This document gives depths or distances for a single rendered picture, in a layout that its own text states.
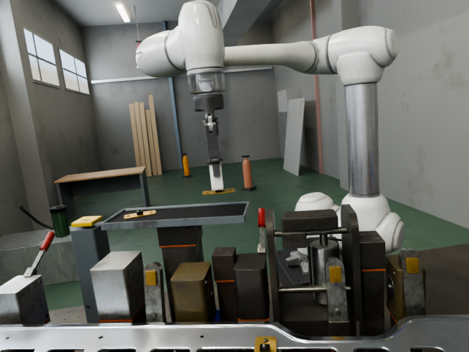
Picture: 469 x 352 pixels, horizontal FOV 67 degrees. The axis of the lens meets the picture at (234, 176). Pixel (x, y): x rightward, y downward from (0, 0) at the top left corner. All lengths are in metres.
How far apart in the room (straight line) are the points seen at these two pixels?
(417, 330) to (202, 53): 0.70
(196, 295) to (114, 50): 9.75
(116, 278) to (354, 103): 0.88
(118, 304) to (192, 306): 0.16
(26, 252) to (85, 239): 2.76
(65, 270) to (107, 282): 2.92
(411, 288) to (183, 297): 0.46
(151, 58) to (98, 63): 9.41
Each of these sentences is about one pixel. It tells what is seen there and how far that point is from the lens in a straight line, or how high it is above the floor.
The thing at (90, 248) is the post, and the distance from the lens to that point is 1.04.
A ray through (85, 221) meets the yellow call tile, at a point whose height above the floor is 1.16.
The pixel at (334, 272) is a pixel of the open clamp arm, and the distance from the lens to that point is 0.74.
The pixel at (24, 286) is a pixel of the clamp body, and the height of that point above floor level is 1.06.
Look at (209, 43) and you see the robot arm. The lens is 0.85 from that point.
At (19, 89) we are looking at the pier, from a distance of 5.65.
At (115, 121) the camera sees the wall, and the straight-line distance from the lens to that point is 10.20.
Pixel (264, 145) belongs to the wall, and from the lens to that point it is 10.38.
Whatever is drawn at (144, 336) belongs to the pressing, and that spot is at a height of 1.00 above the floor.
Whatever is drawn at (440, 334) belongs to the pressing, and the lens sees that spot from 0.75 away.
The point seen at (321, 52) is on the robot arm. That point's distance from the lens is 1.27.
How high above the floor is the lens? 1.41
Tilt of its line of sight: 10 degrees down
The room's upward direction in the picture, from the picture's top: 6 degrees counter-clockwise
